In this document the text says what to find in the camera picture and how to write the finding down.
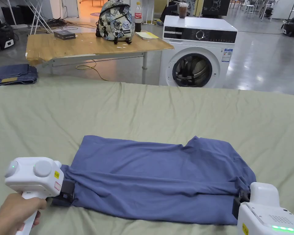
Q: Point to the folded blue jeans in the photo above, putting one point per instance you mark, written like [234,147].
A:
[13,74]

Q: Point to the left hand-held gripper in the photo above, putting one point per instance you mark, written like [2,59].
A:
[34,180]

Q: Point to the white folding rack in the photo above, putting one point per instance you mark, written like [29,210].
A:
[40,14]

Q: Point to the white washing machine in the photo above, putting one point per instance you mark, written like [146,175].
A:
[198,56]

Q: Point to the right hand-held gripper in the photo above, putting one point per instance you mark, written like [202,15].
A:
[264,215]

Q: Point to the bed with pale green sheet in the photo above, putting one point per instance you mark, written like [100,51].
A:
[112,112]

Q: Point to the person's left hand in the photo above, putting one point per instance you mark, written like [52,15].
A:
[12,213]

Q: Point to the blue shirt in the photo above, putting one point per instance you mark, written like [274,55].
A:
[149,176]

